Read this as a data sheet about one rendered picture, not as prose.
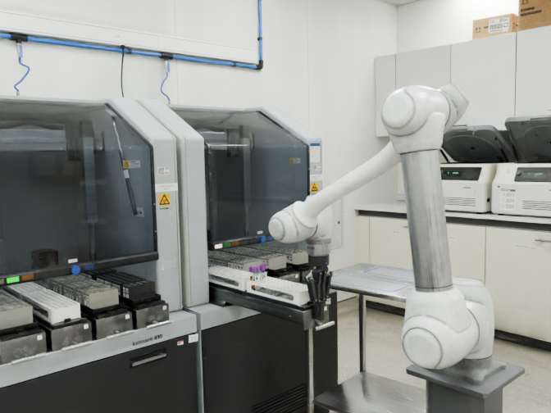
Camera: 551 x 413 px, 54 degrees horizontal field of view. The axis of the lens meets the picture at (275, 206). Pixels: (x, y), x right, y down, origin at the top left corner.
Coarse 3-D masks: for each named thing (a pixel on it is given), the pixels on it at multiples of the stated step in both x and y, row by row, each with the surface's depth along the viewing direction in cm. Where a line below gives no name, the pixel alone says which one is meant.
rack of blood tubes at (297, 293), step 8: (248, 280) 213; (256, 280) 212; (264, 280) 212; (272, 280) 212; (280, 280) 212; (248, 288) 213; (264, 288) 214; (272, 288) 203; (280, 288) 199; (288, 288) 199; (296, 288) 198; (304, 288) 198; (264, 296) 206; (272, 296) 203; (280, 296) 210; (288, 296) 209; (296, 296) 194; (304, 296) 194; (296, 304) 194
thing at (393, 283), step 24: (360, 264) 261; (336, 288) 220; (360, 288) 214; (384, 288) 213; (408, 288) 212; (360, 312) 265; (360, 336) 266; (312, 360) 235; (360, 360) 267; (312, 384) 236; (360, 384) 251; (384, 384) 250; (408, 384) 250; (312, 408) 237; (336, 408) 228; (360, 408) 228; (384, 408) 227; (408, 408) 227
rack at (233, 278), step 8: (208, 272) 232; (216, 272) 229; (224, 272) 228; (232, 272) 229; (240, 272) 228; (248, 272) 227; (216, 280) 231; (224, 280) 231; (232, 280) 236; (240, 280) 216; (240, 288) 217
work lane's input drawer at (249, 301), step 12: (216, 288) 226; (228, 288) 222; (228, 300) 221; (240, 300) 215; (252, 300) 209; (264, 300) 206; (276, 300) 201; (264, 312) 204; (276, 312) 199; (288, 312) 195; (300, 312) 190; (312, 312) 192; (324, 312) 197; (312, 324) 193; (324, 324) 191
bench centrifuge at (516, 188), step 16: (512, 128) 386; (528, 128) 379; (544, 128) 371; (512, 144) 395; (528, 144) 393; (544, 144) 386; (528, 160) 409; (544, 160) 400; (496, 176) 379; (512, 176) 370; (528, 176) 362; (544, 176) 354; (496, 192) 376; (512, 192) 368; (528, 192) 360; (544, 192) 353; (496, 208) 377; (512, 208) 368; (528, 208) 362; (544, 208) 353
